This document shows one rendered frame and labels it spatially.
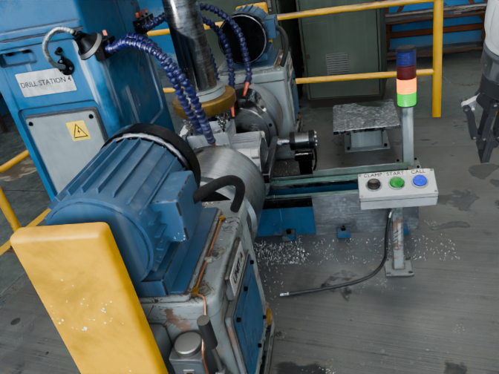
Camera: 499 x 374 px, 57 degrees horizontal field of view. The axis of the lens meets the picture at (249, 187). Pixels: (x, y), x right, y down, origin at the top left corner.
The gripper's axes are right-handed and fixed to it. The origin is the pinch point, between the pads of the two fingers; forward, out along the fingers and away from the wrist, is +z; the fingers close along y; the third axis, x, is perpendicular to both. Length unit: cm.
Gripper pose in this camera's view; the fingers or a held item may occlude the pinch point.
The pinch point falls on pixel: (486, 146)
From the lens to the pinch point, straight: 104.1
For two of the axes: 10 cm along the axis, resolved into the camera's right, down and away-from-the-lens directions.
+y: -9.7, 0.8, 2.2
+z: 2.3, 5.6, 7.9
